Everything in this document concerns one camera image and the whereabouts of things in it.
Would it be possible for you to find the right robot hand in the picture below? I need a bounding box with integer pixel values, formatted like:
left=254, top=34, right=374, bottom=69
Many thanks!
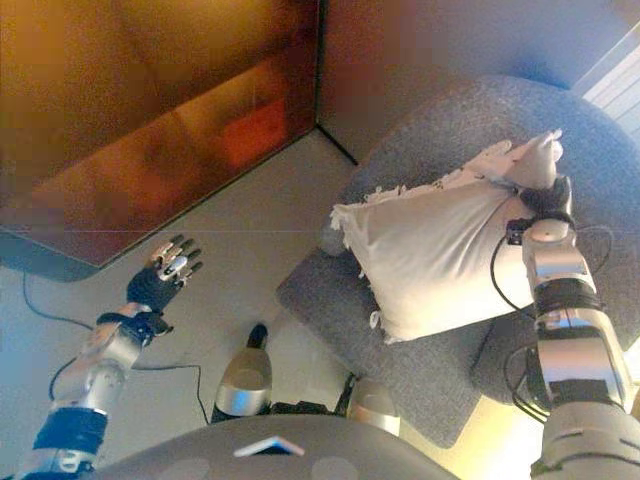
left=519, top=174, right=576, bottom=224

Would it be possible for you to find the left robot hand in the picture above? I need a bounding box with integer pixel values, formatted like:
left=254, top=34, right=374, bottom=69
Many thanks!
left=125, top=234, right=205, bottom=315

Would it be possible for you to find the white fringed cushion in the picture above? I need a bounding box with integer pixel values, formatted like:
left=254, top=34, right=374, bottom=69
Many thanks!
left=328, top=128, right=566, bottom=346

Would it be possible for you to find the left silver robot leg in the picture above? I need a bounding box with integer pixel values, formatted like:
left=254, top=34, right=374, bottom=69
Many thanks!
left=212, top=323, right=274, bottom=425

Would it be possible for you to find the silver robot leg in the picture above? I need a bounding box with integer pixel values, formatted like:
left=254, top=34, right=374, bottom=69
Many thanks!
left=344, top=377, right=401, bottom=439
left=212, top=323, right=274, bottom=425

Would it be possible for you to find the glossy dark wooden cabinet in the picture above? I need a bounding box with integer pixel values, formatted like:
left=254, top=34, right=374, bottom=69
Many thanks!
left=0, top=0, right=321, bottom=284

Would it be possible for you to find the grey robot torso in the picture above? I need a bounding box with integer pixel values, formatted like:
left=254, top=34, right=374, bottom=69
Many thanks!
left=84, top=417, right=441, bottom=480

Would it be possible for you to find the grey fabric armchair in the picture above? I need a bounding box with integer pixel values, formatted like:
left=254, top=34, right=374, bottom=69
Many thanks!
left=274, top=74, right=640, bottom=451

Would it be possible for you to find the right silver robot leg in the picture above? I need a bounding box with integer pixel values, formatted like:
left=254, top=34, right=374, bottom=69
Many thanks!
left=344, top=377, right=401, bottom=439

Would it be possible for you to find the thin black floor cable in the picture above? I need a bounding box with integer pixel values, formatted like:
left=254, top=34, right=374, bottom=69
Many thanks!
left=22, top=272, right=211, bottom=426

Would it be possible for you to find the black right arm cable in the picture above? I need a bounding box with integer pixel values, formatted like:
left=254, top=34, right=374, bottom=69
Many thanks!
left=488, top=234, right=537, bottom=315

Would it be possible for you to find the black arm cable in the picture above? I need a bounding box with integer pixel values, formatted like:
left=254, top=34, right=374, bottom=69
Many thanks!
left=47, top=360, right=77, bottom=402
left=488, top=234, right=537, bottom=315

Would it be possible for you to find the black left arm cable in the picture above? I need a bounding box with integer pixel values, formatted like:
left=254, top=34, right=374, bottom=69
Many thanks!
left=47, top=360, right=77, bottom=402

